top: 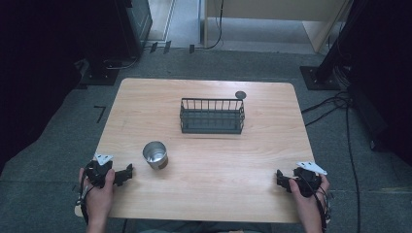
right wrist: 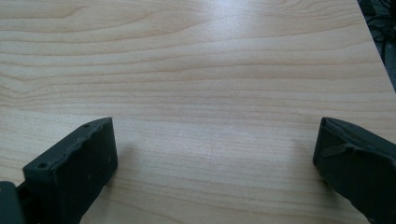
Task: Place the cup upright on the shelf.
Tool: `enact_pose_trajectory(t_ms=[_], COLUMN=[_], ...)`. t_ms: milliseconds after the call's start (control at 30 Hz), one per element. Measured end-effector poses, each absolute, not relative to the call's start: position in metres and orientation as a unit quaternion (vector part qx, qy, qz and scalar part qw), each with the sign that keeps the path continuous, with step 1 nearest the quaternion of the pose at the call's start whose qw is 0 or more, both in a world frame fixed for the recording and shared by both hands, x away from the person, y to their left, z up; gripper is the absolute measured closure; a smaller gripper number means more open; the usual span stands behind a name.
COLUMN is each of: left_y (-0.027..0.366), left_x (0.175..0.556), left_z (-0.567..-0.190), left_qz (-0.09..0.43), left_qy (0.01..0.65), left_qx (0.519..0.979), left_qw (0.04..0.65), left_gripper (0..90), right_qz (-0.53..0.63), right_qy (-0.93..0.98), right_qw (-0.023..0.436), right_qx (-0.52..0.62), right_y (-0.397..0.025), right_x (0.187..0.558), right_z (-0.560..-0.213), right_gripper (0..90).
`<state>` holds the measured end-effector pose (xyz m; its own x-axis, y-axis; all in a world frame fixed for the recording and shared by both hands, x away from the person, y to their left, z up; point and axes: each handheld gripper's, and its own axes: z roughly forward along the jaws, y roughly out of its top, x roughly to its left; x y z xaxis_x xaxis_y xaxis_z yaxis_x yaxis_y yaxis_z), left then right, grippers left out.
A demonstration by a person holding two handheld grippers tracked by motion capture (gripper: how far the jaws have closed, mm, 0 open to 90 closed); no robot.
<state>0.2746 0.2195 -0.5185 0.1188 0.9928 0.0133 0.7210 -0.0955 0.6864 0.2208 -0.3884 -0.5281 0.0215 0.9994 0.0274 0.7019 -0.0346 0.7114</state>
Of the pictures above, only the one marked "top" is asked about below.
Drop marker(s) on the black floor tape strip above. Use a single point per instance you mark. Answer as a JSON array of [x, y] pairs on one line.
[[167, 47], [191, 49], [154, 47]]

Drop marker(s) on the light wooden partition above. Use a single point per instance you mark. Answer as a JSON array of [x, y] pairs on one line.
[[275, 9]]

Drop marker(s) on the person's left hand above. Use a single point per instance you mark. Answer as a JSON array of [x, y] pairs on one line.
[[98, 199]]

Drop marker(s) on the dark curtain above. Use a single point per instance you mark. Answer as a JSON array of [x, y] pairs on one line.
[[385, 74], [39, 71]]

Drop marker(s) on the person's right hand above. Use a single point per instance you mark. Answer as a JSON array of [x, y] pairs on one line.
[[307, 207]]

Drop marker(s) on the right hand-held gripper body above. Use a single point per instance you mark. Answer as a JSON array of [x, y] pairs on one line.
[[307, 184]]

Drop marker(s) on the dark round disc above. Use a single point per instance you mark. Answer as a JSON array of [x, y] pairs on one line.
[[240, 94]]

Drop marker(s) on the metal cup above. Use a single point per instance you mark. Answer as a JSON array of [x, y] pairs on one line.
[[155, 156]]

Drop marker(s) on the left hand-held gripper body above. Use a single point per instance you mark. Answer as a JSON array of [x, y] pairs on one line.
[[96, 173]]

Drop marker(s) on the dark cabinet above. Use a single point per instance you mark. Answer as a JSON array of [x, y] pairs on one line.
[[141, 22]]

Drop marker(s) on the black angled floor tape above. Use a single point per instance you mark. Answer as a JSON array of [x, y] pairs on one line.
[[101, 113]]

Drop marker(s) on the black metal stand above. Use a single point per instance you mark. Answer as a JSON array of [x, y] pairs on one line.
[[100, 74], [319, 79]]

